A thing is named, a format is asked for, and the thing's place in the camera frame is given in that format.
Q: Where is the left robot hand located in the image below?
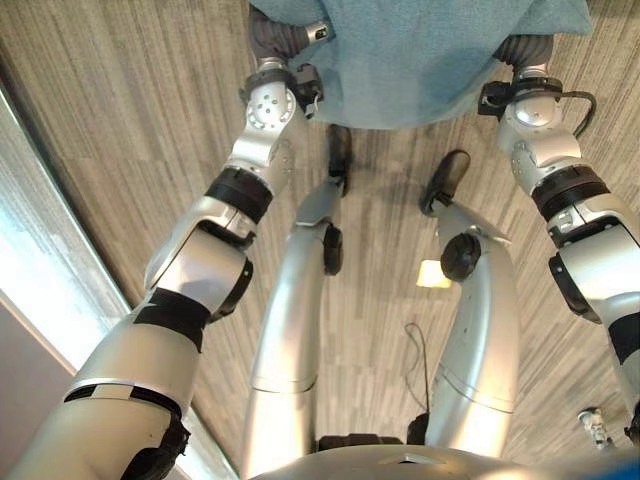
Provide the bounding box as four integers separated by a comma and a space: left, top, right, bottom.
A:
248, 5, 332, 63

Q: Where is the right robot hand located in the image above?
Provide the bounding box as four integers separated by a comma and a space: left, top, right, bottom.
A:
491, 33, 555, 69

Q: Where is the teal fabric cushion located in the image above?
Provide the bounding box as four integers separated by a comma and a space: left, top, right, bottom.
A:
248, 0, 594, 131

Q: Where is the silver left robot leg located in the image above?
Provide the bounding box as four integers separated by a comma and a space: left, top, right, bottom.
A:
241, 124, 354, 480

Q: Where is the silver robot leg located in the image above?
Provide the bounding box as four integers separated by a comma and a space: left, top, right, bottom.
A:
406, 149, 522, 459
241, 124, 354, 480

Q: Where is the silver right robot leg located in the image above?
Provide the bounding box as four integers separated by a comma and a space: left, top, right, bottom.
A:
406, 149, 522, 459

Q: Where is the small silver metal fitting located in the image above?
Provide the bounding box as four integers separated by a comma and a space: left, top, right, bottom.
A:
576, 407, 615, 452

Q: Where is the silver robot torso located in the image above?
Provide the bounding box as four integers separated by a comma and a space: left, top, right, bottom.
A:
248, 432, 594, 480

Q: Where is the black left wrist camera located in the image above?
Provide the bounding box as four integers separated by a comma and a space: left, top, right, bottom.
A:
293, 63, 327, 120

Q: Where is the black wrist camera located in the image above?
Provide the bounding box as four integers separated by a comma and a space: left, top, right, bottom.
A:
478, 81, 514, 117
293, 63, 327, 120

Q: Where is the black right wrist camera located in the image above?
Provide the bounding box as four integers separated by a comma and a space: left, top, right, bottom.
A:
478, 81, 514, 117

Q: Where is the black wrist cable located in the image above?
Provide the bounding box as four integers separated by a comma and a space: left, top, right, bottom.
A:
553, 89, 599, 140

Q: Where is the metal window frame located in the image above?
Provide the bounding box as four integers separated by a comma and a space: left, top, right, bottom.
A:
0, 74, 239, 480

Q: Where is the thin black floor cable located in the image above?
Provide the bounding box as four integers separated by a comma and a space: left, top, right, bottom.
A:
403, 321, 432, 416

